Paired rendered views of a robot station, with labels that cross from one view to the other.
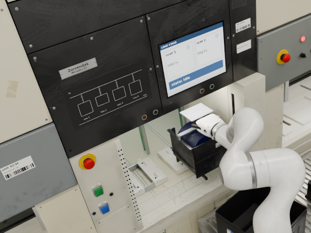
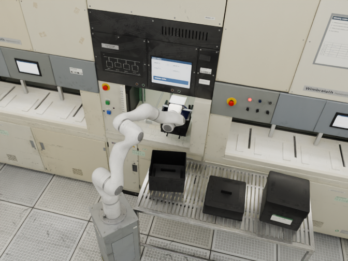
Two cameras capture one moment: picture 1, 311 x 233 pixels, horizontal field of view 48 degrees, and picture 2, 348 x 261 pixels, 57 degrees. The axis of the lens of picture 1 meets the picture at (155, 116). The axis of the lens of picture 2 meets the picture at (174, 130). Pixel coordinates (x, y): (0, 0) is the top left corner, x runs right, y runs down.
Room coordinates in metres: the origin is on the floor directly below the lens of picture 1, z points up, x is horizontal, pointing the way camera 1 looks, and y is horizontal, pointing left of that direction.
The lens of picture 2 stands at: (-0.32, -1.32, 2.81)
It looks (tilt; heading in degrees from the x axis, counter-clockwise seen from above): 43 degrees down; 35
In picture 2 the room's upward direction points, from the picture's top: 3 degrees clockwise
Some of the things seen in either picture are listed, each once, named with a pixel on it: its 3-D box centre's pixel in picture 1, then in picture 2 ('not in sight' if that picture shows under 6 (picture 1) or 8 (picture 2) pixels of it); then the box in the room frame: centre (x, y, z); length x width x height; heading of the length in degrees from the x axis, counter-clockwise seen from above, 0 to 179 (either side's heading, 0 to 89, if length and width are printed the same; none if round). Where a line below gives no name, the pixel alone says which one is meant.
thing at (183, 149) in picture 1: (200, 139); (176, 115); (1.34, -0.19, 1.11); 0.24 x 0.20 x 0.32; 113
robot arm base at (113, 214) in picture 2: not in sight; (111, 205); (0.51, -0.25, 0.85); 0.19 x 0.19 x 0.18
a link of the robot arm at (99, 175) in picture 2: not in sight; (105, 184); (0.51, -0.22, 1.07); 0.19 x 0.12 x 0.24; 86
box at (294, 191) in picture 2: not in sight; (284, 200); (1.29, -1.20, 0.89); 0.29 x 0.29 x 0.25; 20
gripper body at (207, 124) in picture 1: (211, 125); (174, 110); (1.24, -0.23, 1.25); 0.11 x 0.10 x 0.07; 23
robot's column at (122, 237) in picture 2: not in sight; (117, 238); (0.51, -0.25, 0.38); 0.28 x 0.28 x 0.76; 69
